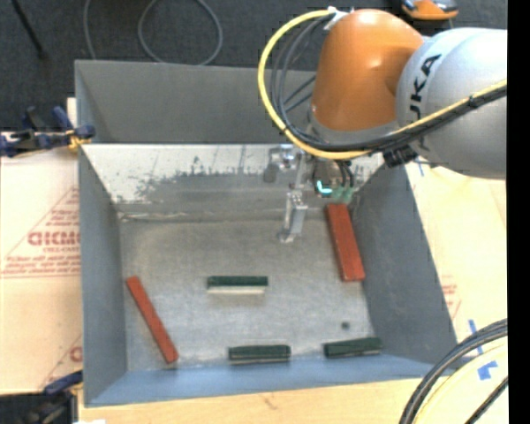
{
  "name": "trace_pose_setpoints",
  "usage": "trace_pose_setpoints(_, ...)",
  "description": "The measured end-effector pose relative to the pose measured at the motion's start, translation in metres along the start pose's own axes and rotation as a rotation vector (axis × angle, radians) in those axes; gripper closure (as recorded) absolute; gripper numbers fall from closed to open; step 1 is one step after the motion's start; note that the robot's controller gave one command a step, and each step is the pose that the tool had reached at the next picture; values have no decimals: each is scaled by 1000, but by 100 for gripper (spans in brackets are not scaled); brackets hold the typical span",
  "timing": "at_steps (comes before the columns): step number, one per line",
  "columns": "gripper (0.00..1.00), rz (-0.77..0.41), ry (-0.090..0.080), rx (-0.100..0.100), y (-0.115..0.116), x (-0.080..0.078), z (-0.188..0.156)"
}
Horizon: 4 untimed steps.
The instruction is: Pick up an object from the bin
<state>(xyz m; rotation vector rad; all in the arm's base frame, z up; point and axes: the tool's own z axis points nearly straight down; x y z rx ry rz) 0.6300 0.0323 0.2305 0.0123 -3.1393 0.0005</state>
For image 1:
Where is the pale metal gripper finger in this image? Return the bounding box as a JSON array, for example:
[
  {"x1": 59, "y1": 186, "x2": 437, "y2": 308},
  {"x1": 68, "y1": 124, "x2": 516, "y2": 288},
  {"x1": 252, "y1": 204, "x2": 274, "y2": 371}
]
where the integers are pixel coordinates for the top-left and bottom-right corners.
[
  {"x1": 291, "y1": 204, "x2": 309, "y2": 239},
  {"x1": 277, "y1": 193, "x2": 303, "y2": 244}
]

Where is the red-brown flat block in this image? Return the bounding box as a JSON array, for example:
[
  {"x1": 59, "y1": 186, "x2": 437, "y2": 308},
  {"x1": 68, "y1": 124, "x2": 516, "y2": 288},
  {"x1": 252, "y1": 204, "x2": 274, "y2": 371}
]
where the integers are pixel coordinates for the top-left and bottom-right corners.
[
  {"x1": 325, "y1": 202, "x2": 367, "y2": 283},
  {"x1": 125, "y1": 275, "x2": 180, "y2": 366}
]

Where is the grey metal bin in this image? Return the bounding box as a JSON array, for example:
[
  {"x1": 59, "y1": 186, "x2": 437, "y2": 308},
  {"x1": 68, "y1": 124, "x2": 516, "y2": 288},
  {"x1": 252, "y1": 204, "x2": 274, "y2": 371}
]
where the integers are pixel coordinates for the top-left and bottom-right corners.
[{"x1": 73, "y1": 58, "x2": 461, "y2": 408}]

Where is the dark green flat block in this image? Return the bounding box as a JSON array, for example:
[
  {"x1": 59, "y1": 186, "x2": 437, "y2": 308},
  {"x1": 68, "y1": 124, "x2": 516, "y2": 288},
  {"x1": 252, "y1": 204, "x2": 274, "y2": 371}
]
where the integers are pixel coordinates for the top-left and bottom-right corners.
[
  {"x1": 322, "y1": 337, "x2": 384, "y2": 360},
  {"x1": 227, "y1": 344, "x2": 292, "y2": 364},
  {"x1": 205, "y1": 275, "x2": 269, "y2": 296}
]

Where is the brown cardboard board, red print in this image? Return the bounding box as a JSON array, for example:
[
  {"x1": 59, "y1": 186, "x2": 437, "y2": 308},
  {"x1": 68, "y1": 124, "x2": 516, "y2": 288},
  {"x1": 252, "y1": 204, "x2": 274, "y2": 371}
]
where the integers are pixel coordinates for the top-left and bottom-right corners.
[{"x1": 0, "y1": 96, "x2": 508, "y2": 398}]

